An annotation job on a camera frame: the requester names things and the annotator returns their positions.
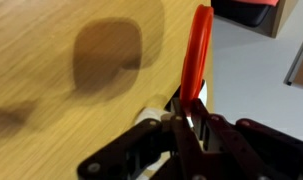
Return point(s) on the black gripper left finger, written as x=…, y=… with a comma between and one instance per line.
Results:
x=127, y=156

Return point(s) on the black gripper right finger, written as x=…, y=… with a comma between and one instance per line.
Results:
x=260, y=152

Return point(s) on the red bowl lid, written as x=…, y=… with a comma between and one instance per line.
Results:
x=196, y=53

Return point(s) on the salmon pink towel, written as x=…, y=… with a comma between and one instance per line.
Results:
x=260, y=2

